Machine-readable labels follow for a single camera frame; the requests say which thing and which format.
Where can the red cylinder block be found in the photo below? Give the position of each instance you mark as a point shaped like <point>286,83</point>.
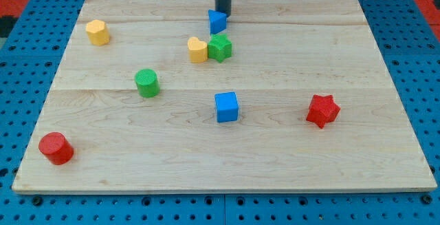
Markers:
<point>56,148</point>

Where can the red star block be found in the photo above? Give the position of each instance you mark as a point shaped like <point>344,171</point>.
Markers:
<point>322,110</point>

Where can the green star block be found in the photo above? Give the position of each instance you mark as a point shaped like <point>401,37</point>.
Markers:
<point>219,47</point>

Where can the blue cube block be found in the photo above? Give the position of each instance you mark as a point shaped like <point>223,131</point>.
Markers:
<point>227,107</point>

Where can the yellow heart block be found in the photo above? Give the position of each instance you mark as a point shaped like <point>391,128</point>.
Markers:
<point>197,50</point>

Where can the green cylinder block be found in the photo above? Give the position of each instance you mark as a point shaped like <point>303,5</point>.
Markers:
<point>147,83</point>

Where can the yellow hexagon block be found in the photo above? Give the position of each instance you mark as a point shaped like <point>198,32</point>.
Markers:
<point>97,32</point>

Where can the blue triangle block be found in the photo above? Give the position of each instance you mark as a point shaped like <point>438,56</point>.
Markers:
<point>217,21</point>

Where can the light wooden board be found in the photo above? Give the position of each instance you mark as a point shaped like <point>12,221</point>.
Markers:
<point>283,52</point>

